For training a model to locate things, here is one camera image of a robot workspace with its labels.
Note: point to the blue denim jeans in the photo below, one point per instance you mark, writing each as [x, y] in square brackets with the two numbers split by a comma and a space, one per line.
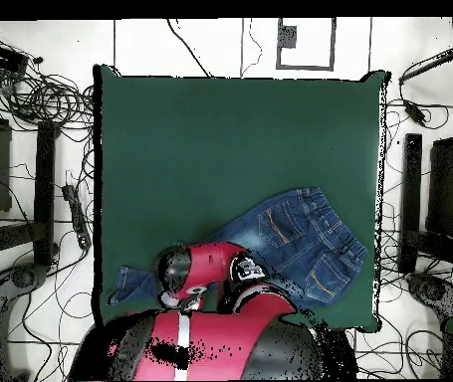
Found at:
[309, 238]

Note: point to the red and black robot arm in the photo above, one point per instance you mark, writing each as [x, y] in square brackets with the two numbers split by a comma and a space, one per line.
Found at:
[210, 342]

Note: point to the dark green table cloth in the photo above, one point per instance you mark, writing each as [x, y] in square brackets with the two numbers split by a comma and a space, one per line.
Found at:
[230, 139]

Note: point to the black power strip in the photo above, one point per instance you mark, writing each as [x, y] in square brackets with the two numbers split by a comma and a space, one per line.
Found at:
[78, 219]

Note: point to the black stand bar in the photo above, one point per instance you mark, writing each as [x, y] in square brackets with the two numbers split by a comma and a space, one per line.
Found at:
[45, 191]
[411, 191]

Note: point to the dark grey square plate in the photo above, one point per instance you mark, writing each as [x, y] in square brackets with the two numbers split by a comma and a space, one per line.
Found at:
[287, 36]

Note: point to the black power adapter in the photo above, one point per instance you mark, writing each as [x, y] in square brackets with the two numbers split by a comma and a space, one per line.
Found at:
[414, 111]

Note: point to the black electronics box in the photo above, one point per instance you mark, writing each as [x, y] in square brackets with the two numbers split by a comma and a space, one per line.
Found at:
[1, 55]

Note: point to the grey square floor frame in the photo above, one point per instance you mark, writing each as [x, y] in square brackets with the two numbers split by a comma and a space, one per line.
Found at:
[332, 43]

